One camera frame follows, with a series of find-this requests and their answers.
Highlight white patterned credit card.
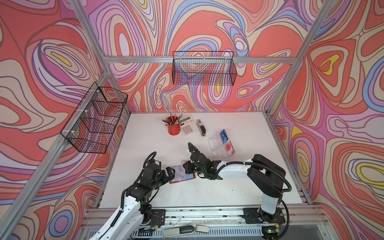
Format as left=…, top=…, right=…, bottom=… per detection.
left=174, top=165, right=188, bottom=181

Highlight red leather card holder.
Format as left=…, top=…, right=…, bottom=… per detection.
left=170, top=165, right=196, bottom=184

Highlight clear plastic card tray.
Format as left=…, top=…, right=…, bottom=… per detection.
left=208, top=132, right=234, bottom=162

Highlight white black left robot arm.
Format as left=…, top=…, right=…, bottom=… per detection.
left=91, top=152, right=175, bottom=240

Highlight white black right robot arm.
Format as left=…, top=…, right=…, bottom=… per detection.
left=183, top=150, right=292, bottom=224

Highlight red credit card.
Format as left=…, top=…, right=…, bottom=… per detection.
left=225, top=141, right=235, bottom=157

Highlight blue credit card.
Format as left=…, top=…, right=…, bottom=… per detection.
left=220, top=129, right=229, bottom=144

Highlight black silver stapler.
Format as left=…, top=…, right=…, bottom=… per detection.
left=197, top=120, right=207, bottom=138

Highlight white calculator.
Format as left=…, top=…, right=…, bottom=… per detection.
left=179, top=116, right=199, bottom=136

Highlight red pen cup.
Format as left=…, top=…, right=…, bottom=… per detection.
left=167, top=124, right=181, bottom=136

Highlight pens in cup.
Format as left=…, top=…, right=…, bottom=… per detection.
left=162, top=114, right=183, bottom=126

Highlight black wire basket left wall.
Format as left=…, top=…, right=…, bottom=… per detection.
left=61, top=83, right=128, bottom=154

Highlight black wire basket wall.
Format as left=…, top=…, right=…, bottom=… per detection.
left=61, top=83, right=128, bottom=154
left=172, top=51, right=238, bottom=86

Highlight black wire basket back wall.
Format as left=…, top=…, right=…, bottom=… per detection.
left=172, top=51, right=238, bottom=86

